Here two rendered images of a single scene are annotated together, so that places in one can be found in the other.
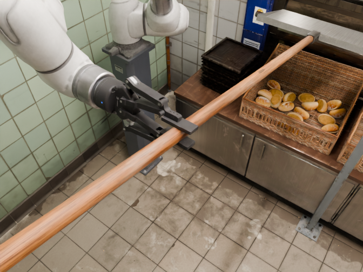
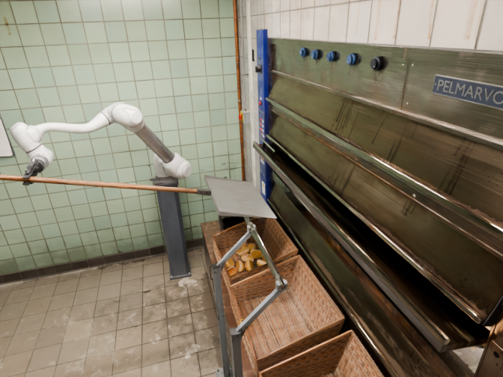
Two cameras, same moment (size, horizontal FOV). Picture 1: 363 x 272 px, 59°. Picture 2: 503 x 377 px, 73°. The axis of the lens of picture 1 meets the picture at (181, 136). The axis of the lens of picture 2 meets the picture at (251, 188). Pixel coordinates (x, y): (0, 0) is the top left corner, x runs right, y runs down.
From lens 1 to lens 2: 2.00 m
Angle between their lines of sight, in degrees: 38
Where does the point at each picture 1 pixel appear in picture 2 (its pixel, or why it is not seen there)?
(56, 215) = not seen: outside the picture
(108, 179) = not seen: outside the picture
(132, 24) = (159, 165)
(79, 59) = (38, 152)
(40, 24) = (19, 135)
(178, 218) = (156, 314)
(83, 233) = (106, 291)
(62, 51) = (29, 146)
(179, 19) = (177, 168)
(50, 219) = not seen: outside the picture
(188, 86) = (212, 224)
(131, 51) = (159, 181)
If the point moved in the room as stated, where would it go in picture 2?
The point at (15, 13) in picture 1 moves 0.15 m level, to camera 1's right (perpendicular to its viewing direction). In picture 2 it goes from (13, 130) to (23, 135)
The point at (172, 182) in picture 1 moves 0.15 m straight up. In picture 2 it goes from (180, 292) to (177, 279)
